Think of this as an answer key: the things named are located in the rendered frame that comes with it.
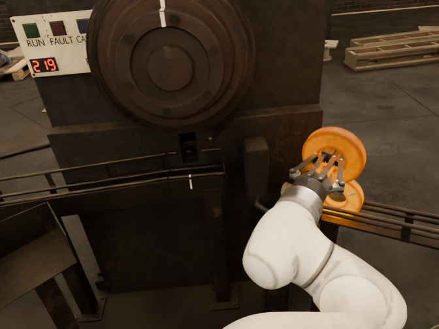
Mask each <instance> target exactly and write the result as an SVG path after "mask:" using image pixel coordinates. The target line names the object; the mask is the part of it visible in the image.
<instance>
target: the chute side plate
mask: <svg viewBox="0 0 439 329"><path fill-rule="evenodd" d="M189 180H191V184H192V189H191V187H190V182H189ZM211 189H220V194H221V196H223V195H225V189H224V181H223V176H209V177H201V178H186V179H179V180H169V183H168V181H167V180H166V181H158V182H153V183H145V184H140V185H132V186H127V187H119V188H115V189H107V190H102V191H94V192H89V193H81V194H77V195H69V196H61V197H55V198H47V199H43V200H35V201H30V202H22V203H17V204H9V205H4V206H0V221H2V220H4V219H7V218H9V217H12V216H13V215H16V214H18V213H21V212H24V211H26V210H28V209H30V208H33V207H35V206H38V205H39V204H42V203H44V202H47V201H48V203H49V205H50V207H51V208H52V210H53V212H54V213H55V215H56V217H64V216H68V215H77V214H81V213H89V212H98V211H103V210H111V209H116V208H124V207H129V206H137V205H142V204H150V203H154V202H162V201H168V200H178V199H186V198H201V197H204V192H203V191H204V190H211Z"/></svg>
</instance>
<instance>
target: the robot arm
mask: <svg viewBox="0 0 439 329"><path fill-rule="evenodd" d="M339 157H340V152H339V151H338V150H336V149H333V148H325V150H323V151H321V155H318V154H317V153H313V154H311V156H309V157H308V158H307V159H305V160H304V161H303V162H302V163H301V164H299V165H298V166H296V167H295V168H291V169H290V170H289V179H291V180H295V182H294V184H293V185H292V186H291V187H289V188H287V189H286V190H285V191H284V193H283V194H282V196H281V197H280V199H279V200H278V201H277V203H275V205H274V207H273V208H272V209H270V210H269V211H268V212H267V213H266V214H264V216H263V217H262V218H261V219H260V221H259V222H258V224H257V225H256V227H255V229H254V230H253V232H252V235H251V236H250V239H249V241H248V243H247V246H246V248H245V251H244V255H243V259H242V263H243V267H244V269H245V271H246V273H247V275H248V276H249V277H250V279H251V280H252V281H253V282H255V283H256V284H257V285H259V286H260V287H263V288H264V289H269V290H273V289H279V288H281V287H284V286H286V285H287V284H289V283H290V282H292V283H294V284H296V285H298V286H300V287H301V288H303V289H304V290H305V291H306V292H307V293H309V294H310V295H311V296H312V297H313V302H314V303H315V305H317V307H318V309H319V310H320V311H321V312H268V313H260V314H254V315H250V316H247V317H244V318H242V319H239V320H237V321H235V322H232V323H231V324H229V325H228V326H226V327H225V328H223V329H403V327H404V325H405V323H406V319H407V307H406V302H405V301H404V298H403V297H402V295H401V294H400V292H399V291H398V290H397V288H396V287H395V286H394V285H393V284H392V282H390V280H388V279H387V278H386V277H385V276H383V275H382V274H381V273H379V271H377V270H376V269H374V268H373V267H371V265H369V264H367V263H366V262H365V261H363V260H362V259H360V258H359V257H357V256H356V255H354V254H353V253H351V252H349V251H348V250H345V249H343V248H341V247H339V246H338V245H336V244H335V243H333V242H332V241H330V240H329V239H328V238H327V237H326V236H325V235H324V234H323V233H322V232H321V231H320V230H319V229H318V227H317V223H318V221H319V218H320V217H321V214H322V211H323V203H324V202H325V200H326V198H327V196H328V195H329V194H331V193H332V192H333V191H338V192H339V193H343V192H344V188H345V182H344V180H343V178H342V177H343V167H344V160H343V159H339ZM325 163H327V165H326V167H325V168H324V170H322V172H321V173H319V172H320V171H321V169H322V167H323V165H324V164H325ZM336 166H337V167H338V168H337V175H336V181H335V182H334V185H332V183H331V182H330V180H329V176H330V175H331V173H332V171H333V170H334V168H336ZM310 168H311V169H310ZM309 169H310V171H309V172H307V173H305V172H306V171H308V170H309Z"/></svg>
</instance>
